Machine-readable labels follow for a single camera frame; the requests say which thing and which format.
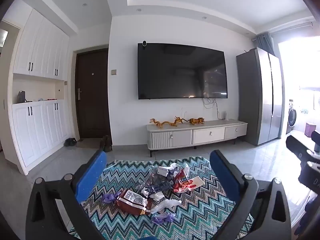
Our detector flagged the brown snack packet white label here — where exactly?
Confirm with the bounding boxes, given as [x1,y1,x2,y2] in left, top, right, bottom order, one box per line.
[116,189,152,215]

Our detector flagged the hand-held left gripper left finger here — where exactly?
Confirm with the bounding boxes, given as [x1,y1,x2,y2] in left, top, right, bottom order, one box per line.
[26,151,110,240]

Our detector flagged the television cables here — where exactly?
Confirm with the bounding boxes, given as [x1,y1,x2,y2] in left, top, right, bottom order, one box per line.
[201,97,225,120]

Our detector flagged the small white wrapper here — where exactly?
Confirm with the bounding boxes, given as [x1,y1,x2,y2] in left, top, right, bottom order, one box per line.
[141,187,164,200]

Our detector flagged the white plastic bag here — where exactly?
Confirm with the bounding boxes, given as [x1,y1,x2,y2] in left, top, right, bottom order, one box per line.
[149,199,182,214]

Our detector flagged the golden dragon figurine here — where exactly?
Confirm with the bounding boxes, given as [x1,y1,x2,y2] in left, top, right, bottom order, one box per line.
[149,116,187,128]

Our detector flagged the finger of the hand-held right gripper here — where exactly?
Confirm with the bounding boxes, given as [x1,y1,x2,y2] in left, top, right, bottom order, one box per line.
[286,135,316,161]
[311,130,320,153]

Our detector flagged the purple wrapper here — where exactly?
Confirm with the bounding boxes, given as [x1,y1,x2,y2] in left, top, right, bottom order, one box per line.
[152,211,175,225]
[101,191,123,204]

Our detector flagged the dark clear plastic bag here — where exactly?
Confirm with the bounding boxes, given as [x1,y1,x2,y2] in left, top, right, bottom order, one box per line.
[137,174,175,193]

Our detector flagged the pair of brown boots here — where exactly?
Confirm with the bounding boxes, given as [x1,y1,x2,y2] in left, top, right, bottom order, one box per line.
[99,135,112,153]

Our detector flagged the black wall television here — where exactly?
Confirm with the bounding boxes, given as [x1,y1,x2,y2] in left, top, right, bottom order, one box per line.
[137,42,228,100]

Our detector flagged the zigzag patterned rug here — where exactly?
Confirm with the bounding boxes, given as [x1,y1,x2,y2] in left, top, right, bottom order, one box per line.
[67,156,255,240]

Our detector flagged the white built-in cabinet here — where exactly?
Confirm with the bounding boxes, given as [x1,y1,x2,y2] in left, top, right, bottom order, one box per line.
[11,7,70,175]

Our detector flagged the dark brown door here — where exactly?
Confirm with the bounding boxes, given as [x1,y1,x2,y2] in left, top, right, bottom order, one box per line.
[72,44,112,140]

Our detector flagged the white television cabinet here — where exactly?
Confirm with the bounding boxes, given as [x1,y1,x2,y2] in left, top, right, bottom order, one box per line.
[146,119,248,157]

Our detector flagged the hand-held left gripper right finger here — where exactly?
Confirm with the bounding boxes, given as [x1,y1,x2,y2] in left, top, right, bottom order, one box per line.
[209,150,292,240]

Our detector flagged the washing machine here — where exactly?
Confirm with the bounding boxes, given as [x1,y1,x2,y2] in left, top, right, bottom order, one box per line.
[286,100,298,134]

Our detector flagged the brown doormat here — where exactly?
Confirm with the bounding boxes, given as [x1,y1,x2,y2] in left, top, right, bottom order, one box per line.
[76,140,102,148]

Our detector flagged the purple wrapper front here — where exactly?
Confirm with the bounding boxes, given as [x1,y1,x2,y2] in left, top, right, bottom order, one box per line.
[152,211,175,225]

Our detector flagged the clear wrapper white print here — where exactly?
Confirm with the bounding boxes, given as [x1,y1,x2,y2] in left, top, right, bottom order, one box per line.
[168,163,187,180]

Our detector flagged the pink bin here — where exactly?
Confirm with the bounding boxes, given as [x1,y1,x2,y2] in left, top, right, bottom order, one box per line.
[305,122,318,137]

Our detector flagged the grey steel refrigerator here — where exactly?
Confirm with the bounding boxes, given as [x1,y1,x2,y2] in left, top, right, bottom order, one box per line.
[236,47,282,147]

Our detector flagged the red and white packet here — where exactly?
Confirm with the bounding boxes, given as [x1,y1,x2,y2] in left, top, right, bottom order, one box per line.
[173,166,206,193]

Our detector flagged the blue grey curtain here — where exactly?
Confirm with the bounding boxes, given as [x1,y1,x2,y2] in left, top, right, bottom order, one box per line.
[255,32,275,55]

